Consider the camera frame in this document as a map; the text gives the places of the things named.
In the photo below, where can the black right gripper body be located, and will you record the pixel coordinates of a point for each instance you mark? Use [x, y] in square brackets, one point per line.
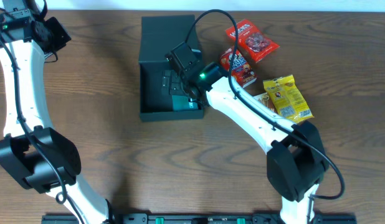
[175, 85]

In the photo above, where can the teal Chunkies cookie box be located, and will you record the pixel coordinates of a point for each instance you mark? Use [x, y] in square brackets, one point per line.
[182, 103]

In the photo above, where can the red Hello Panda box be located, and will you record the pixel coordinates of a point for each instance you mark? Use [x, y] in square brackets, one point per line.
[241, 70]

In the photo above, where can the black storage box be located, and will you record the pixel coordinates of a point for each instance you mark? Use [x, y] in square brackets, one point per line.
[159, 35]

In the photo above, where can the brown Pocky box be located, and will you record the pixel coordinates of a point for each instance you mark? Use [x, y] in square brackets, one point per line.
[266, 101]

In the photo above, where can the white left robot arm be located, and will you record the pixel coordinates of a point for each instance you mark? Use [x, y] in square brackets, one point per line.
[32, 152]

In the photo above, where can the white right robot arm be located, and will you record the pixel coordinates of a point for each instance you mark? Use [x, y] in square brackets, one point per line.
[296, 159]

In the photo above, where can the red Hacks candy bag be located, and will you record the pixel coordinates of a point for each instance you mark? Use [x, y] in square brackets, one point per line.
[252, 40]

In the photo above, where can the yellow snack bag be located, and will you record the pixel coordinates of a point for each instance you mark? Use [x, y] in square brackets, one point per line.
[287, 99]

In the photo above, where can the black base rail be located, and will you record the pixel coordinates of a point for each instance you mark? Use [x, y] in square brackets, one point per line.
[258, 218]

